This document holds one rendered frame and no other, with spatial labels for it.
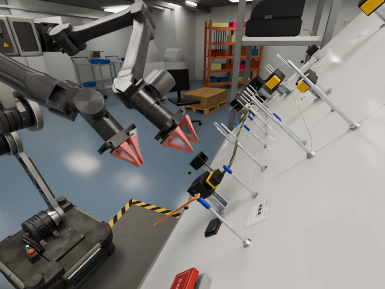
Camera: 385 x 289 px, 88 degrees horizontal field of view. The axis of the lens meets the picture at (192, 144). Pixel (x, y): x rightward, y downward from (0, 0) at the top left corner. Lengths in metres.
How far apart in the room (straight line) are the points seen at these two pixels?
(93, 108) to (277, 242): 0.41
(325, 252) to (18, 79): 0.57
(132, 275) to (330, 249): 1.53
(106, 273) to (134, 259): 0.20
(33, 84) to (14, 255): 1.41
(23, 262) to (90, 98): 1.39
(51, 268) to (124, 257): 0.48
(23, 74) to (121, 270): 1.44
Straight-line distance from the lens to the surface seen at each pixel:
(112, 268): 1.76
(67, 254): 1.64
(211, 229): 0.44
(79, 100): 0.49
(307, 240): 0.27
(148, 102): 0.52
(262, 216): 0.35
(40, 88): 0.56
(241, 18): 1.34
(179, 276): 0.37
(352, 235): 0.25
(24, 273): 1.68
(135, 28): 0.82
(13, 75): 0.55
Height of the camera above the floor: 1.42
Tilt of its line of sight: 27 degrees down
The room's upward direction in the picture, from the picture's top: straight up
